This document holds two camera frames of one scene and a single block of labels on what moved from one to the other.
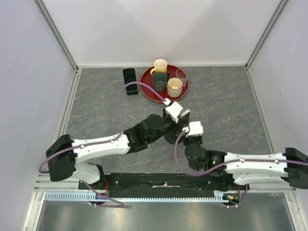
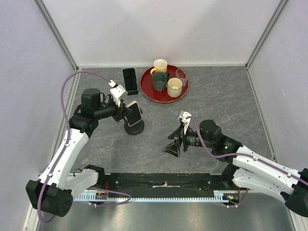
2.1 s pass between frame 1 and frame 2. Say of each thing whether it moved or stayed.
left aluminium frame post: stayed
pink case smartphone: moved
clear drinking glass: stayed
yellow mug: stayed
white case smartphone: stayed
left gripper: moved
